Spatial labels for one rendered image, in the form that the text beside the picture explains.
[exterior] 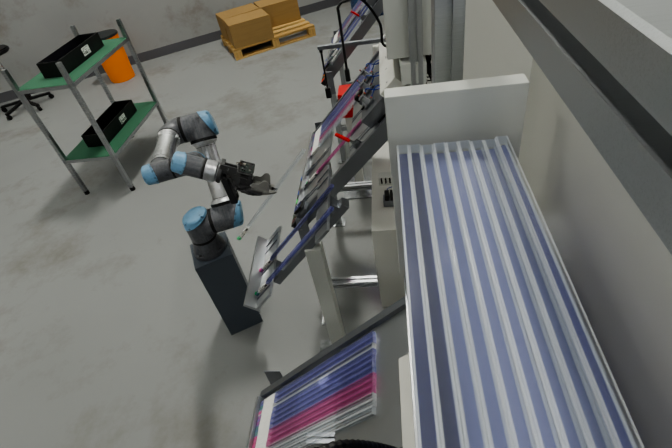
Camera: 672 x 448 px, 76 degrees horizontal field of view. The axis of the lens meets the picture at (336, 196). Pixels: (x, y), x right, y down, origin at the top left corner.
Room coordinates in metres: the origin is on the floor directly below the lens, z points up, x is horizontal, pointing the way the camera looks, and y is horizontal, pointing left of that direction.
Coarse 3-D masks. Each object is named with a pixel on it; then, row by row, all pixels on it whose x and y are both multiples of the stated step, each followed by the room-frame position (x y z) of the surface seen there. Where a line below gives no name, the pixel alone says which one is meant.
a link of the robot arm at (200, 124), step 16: (208, 112) 1.74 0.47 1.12; (192, 128) 1.68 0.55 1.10; (208, 128) 1.68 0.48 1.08; (192, 144) 1.66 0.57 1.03; (208, 144) 1.65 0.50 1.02; (224, 192) 1.54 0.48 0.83; (224, 208) 1.49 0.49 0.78; (240, 208) 1.50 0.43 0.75; (224, 224) 1.45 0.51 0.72; (240, 224) 1.47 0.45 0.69
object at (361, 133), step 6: (372, 66) 1.94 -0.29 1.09; (354, 108) 1.75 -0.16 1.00; (360, 108) 1.67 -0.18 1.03; (354, 114) 1.69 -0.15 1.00; (360, 114) 1.62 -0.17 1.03; (354, 120) 1.64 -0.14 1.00; (360, 126) 1.52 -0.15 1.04; (366, 126) 1.46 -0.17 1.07; (354, 132) 1.53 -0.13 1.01; (360, 132) 1.47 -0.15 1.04; (366, 132) 1.41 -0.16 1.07; (354, 138) 1.48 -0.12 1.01; (360, 138) 1.42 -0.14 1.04; (354, 150) 1.39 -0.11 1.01
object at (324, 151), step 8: (328, 144) 1.73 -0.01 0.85; (320, 152) 1.76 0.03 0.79; (328, 152) 1.65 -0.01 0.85; (312, 160) 1.79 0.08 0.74; (320, 160) 1.68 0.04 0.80; (312, 168) 1.69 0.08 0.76; (312, 184) 1.54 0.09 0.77; (304, 192) 1.57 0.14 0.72; (312, 192) 1.47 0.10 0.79; (304, 200) 1.47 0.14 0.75
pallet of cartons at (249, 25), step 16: (272, 0) 6.20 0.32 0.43; (288, 0) 6.09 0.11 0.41; (224, 16) 5.89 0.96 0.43; (240, 16) 5.75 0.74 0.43; (256, 16) 5.61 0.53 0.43; (272, 16) 6.01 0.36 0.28; (288, 16) 6.07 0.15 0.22; (224, 32) 5.90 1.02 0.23; (240, 32) 5.48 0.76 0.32; (256, 32) 5.53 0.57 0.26; (272, 32) 5.59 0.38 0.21; (288, 32) 5.68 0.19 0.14; (240, 48) 5.45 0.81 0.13; (272, 48) 5.58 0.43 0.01
